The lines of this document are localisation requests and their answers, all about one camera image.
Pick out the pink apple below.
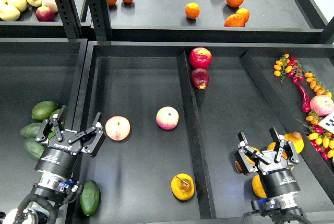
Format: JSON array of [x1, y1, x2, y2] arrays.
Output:
[[156, 106, 179, 130], [105, 115, 130, 141]]

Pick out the red chili pepper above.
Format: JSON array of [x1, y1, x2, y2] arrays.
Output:
[[295, 83, 311, 113]]

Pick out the yellow pear bottom of pile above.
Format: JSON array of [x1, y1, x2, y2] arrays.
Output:
[[252, 174, 267, 198]]

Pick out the cherry tomato bunch upper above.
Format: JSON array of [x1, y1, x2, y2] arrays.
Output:
[[273, 53, 304, 83]]

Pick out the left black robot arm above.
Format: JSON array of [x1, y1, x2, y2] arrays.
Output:
[[1, 105, 105, 223]]

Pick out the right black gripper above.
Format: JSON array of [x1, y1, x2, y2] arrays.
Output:
[[234, 127, 301, 198]]

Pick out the green avocado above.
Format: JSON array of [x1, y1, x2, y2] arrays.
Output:
[[31, 100, 58, 121], [80, 180, 101, 216]]

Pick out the pink apple left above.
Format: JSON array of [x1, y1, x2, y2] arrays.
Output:
[[105, 115, 130, 141]]

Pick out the yellow pear in middle tray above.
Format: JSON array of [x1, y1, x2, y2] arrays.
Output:
[[170, 173, 195, 201]]

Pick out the bright red apple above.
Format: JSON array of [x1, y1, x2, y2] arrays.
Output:
[[189, 47, 212, 69]]

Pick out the green avocado top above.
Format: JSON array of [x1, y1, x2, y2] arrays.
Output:
[[31, 100, 58, 121]]

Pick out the pink apple centre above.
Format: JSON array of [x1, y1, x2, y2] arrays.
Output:
[[156, 106, 179, 130]]

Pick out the black centre tray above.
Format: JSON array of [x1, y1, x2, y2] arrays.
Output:
[[67, 42, 333, 223]]

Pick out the pink apple right tray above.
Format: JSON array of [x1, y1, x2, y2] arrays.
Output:
[[310, 95, 333, 116]]

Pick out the dark red apple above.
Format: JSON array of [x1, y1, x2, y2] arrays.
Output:
[[190, 68, 209, 90]]

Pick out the checkered marker card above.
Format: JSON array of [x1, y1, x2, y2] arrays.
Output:
[[318, 112, 334, 134]]

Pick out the orange on shelf centre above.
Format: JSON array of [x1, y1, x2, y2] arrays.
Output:
[[185, 3, 200, 19]]

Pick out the red apple on shelf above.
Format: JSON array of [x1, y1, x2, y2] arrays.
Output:
[[35, 6, 55, 22]]

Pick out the cherry tomato bunch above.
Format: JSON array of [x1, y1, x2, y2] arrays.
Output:
[[297, 114, 333, 161], [273, 53, 304, 83]]

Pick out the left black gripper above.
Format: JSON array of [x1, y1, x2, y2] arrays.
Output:
[[35, 105, 105, 180]]

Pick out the cherry tomato bunch lower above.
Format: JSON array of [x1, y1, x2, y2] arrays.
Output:
[[297, 114, 333, 161]]

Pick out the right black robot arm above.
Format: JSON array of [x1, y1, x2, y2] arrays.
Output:
[[234, 127, 310, 223]]

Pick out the black tray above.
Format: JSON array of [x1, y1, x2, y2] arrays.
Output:
[[67, 42, 333, 223], [1, 38, 87, 213]]

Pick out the black left tray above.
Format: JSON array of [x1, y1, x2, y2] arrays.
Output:
[[1, 38, 87, 213]]

